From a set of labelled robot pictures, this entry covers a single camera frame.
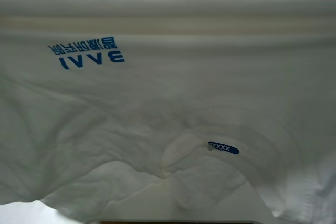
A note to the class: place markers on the white short sleeve shirt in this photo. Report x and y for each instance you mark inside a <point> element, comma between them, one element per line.
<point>100,98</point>

